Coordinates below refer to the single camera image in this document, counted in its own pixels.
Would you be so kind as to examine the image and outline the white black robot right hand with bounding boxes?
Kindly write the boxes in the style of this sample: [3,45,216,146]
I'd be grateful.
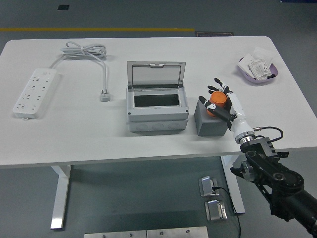
[199,77,254,142]

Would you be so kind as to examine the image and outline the orange cylindrical battery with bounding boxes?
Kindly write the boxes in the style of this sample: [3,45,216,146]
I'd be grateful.
[207,91,228,117]

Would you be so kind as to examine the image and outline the transparent hinged box lid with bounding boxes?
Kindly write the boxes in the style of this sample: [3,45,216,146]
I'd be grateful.
[127,61,187,90]

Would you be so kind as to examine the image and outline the silver floor socket box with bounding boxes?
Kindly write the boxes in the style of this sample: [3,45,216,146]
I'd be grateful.
[204,200,228,223]
[199,176,219,198]

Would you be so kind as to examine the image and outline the grey plastic junction box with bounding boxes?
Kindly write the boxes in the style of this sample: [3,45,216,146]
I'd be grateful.
[125,86,190,133]

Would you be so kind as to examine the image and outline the grey cube holder block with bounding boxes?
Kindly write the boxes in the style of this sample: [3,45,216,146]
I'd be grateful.
[194,99,230,137]

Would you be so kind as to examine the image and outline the purple plastic tray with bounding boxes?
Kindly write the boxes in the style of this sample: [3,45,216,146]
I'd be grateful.
[234,56,280,86]

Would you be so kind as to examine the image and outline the white socket panel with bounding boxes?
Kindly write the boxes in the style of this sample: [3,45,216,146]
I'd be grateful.
[248,58,273,81]

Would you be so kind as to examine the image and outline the white table leg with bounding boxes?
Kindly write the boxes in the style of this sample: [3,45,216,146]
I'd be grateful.
[50,165,72,230]
[221,155,246,214]

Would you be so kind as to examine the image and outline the dark floor sign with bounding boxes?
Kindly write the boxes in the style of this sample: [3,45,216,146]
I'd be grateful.
[195,31,234,38]

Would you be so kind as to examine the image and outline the grey metal plate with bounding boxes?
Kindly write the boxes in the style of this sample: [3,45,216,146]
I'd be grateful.
[83,229,148,238]
[146,226,209,238]

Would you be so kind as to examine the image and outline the white power strip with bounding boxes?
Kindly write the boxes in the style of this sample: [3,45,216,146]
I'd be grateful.
[12,68,62,121]

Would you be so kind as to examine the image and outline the black floor cable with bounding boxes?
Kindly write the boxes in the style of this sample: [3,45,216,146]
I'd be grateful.
[212,185,242,238]

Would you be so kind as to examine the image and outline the white power cord with plug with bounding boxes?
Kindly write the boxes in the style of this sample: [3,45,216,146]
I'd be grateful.
[48,41,111,102]

